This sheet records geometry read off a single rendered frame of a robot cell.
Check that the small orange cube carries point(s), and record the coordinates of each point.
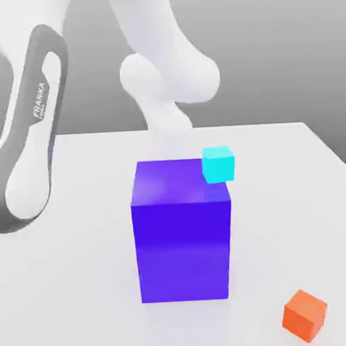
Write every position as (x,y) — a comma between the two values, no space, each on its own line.
(304,316)

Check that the large purple box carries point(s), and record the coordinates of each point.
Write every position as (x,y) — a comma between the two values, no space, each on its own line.
(182,246)

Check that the small cyan cube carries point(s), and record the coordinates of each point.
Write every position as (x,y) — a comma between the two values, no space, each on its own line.
(218,166)

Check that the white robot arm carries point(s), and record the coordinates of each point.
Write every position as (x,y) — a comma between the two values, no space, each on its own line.
(167,61)

